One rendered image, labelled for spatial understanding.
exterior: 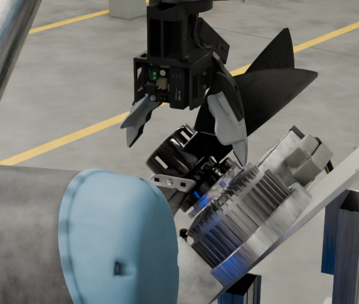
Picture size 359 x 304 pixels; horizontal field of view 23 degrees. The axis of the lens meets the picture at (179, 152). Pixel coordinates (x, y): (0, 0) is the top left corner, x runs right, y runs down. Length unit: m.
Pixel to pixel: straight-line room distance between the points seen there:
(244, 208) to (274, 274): 2.07
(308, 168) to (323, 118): 3.56
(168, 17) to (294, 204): 0.82
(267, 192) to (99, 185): 1.15
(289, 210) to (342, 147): 3.40
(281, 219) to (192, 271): 0.20
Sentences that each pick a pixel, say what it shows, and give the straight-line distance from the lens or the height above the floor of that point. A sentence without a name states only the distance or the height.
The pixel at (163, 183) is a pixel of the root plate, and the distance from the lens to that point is 1.70.
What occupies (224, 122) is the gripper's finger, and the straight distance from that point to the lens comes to 1.00.
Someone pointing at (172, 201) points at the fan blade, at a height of 1.19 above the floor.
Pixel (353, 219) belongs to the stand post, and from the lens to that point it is 1.71.
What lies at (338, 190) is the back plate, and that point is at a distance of 1.59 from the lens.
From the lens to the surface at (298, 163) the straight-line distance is 1.95.
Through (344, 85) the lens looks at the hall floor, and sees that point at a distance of 6.14.
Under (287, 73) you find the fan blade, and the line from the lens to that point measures 1.55.
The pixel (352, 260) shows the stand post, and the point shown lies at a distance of 1.75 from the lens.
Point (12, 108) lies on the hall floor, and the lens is 5.70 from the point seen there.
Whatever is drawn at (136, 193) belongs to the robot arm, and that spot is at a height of 1.65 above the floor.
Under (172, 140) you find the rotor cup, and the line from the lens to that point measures 1.72.
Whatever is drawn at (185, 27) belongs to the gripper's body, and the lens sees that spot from 0.96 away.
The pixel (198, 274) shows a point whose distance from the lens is 1.72.
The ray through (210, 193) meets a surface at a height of 1.16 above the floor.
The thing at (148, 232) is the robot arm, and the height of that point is 1.63.
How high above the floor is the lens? 1.89
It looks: 23 degrees down
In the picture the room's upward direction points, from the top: straight up
